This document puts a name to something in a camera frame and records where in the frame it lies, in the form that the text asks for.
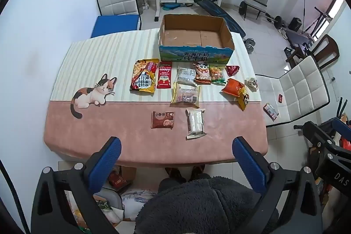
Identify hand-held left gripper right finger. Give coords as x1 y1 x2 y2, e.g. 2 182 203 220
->
232 136 323 234

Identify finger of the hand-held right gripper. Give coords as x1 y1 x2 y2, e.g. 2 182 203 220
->
293 121 351 155
327 117 351 141

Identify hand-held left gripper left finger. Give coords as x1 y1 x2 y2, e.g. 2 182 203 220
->
31 136 122 234

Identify brown biscuit packet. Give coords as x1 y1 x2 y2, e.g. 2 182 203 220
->
151 111 175 129

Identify white wafer packet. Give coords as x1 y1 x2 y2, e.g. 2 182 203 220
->
186 108 207 140

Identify yellow cartoon snack packet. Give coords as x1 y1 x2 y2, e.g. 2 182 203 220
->
237 87 251 111

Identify orange snack packet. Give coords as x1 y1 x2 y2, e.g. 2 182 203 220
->
221 78 245 95

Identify yellow red noodle packet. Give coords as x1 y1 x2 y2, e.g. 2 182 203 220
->
130 59 160 93

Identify yellow clear snack packet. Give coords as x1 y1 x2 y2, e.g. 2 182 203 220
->
170 83 201 108

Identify cartoon cow snack packet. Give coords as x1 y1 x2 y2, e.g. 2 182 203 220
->
192 62 211 85

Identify silver white snack packet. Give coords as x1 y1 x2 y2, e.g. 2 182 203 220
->
175 65 196 86

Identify printed cardboard box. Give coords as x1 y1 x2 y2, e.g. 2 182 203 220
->
158 14 235 66

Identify small brown carton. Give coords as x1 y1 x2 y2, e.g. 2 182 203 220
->
108 166 137 191

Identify white plastic bag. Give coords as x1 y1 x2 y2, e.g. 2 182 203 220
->
121 189 157 221

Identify person's brown shoe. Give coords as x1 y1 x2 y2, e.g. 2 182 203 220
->
190 165 206 180

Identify red white packet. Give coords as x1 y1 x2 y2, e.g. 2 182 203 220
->
263 103 279 121

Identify white padded chair with armrest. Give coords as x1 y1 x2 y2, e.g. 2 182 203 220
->
255 56 331 128

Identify brown wooden chair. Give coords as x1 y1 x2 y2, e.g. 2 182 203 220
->
285 34 340 70

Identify small white snack packet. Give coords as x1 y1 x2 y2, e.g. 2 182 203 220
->
245 77 259 90

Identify clear packet of coloured balls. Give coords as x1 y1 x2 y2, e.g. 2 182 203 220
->
209 65 227 85

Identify red triangular snack packet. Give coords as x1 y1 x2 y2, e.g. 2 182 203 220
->
225 64 240 77

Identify black flat bench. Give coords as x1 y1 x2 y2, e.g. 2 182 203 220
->
285 30 313 46

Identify red flat snack packet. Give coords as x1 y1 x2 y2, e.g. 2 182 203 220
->
156 61 173 89

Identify black stand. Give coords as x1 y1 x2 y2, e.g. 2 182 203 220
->
302 0 331 41

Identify black speaker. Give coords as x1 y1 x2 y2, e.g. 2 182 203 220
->
289 17 302 32

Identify chrome dumbbells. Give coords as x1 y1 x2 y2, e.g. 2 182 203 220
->
244 37 257 54

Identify small barbell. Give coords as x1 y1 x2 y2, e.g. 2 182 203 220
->
238 0 283 29

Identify blue floor mat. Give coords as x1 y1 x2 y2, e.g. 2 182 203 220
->
90 15 140 38

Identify dark blue weight bench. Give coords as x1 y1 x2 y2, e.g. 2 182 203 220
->
193 0 246 35

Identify black cable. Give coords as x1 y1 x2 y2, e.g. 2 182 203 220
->
0 160 31 234

